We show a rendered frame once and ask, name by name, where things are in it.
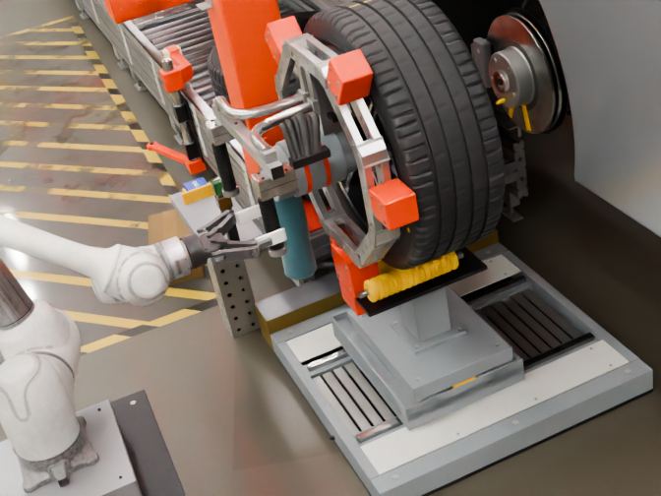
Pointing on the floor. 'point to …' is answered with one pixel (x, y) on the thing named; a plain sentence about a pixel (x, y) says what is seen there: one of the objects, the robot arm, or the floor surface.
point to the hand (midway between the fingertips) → (270, 222)
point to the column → (234, 296)
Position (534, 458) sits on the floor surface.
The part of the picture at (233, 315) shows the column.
